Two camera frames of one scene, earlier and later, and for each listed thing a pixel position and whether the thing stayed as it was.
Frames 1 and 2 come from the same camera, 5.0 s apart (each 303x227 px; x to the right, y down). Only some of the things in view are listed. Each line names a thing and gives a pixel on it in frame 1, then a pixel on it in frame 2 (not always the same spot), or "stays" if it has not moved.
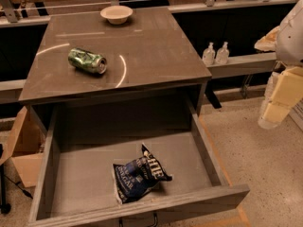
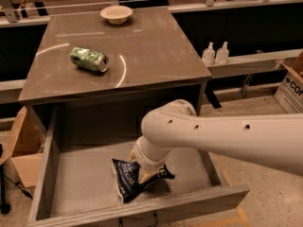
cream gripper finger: (289, 89) → (145, 175)
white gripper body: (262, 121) → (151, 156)
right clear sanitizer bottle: (222, 54) stays
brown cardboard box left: (25, 143) stays
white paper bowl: (116, 14) stays
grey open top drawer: (79, 144) stays
